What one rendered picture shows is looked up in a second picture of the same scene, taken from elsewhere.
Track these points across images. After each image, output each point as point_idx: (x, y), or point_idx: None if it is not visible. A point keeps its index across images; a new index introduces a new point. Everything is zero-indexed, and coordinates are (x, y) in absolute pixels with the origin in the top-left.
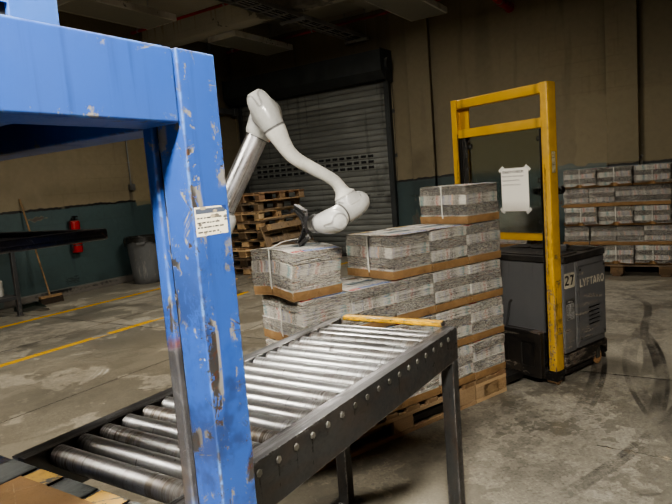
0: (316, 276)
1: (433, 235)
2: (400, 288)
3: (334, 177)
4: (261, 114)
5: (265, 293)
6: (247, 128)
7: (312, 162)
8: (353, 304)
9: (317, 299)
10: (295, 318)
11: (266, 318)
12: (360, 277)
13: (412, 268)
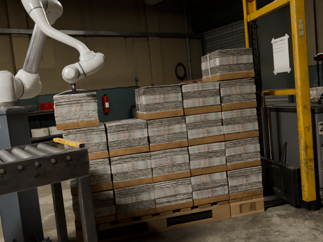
0: (76, 114)
1: (185, 88)
2: (153, 126)
3: (77, 43)
4: (24, 3)
5: None
6: None
7: (60, 33)
8: (109, 135)
9: (76, 129)
10: None
11: None
12: (141, 118)
13: (164, 111)
